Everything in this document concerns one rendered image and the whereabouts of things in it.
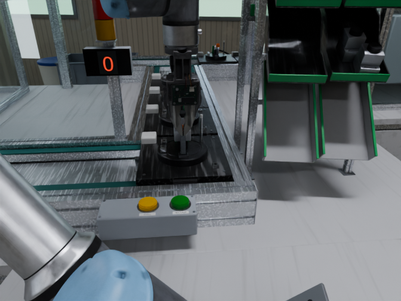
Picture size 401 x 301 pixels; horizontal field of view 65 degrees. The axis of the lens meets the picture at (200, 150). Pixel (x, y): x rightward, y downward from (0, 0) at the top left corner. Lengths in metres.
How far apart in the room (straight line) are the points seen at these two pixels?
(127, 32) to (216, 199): 4.00
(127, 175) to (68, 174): 0.17
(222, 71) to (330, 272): 1.51
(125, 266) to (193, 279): 0.36
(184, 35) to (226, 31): 3.74
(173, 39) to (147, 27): 3.86
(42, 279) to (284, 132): 0.64
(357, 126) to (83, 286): 0.78
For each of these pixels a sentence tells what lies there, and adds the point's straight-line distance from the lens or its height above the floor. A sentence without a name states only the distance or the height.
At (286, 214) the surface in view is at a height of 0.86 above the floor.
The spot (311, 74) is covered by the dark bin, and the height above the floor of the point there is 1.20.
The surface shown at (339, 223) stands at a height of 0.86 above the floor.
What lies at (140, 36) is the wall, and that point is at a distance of 4.56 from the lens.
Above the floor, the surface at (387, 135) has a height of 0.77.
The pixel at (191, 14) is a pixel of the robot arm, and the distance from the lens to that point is 0.67.
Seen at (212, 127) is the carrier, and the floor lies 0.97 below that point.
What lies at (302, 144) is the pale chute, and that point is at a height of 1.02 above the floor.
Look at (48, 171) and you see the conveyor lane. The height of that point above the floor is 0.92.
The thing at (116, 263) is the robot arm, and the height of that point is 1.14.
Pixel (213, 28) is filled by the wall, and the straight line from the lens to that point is 4.39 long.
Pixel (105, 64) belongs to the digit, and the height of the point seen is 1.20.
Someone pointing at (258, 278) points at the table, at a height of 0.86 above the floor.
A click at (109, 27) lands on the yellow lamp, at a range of 0.89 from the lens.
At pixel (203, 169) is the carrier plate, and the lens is 0.81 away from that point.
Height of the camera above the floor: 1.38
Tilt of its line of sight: 27 degrees down
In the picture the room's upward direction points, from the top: straight up
